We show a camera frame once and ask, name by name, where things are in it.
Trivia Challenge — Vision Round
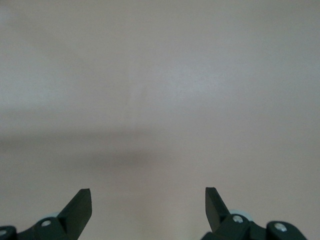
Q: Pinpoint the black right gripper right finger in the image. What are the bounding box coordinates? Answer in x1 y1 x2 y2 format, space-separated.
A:
201 186 308 240

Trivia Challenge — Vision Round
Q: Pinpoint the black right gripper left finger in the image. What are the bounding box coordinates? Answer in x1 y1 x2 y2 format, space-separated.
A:
0 188 93 240

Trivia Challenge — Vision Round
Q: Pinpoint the brown table cover sheet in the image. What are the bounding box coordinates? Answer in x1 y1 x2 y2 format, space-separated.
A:
0 0 320 240

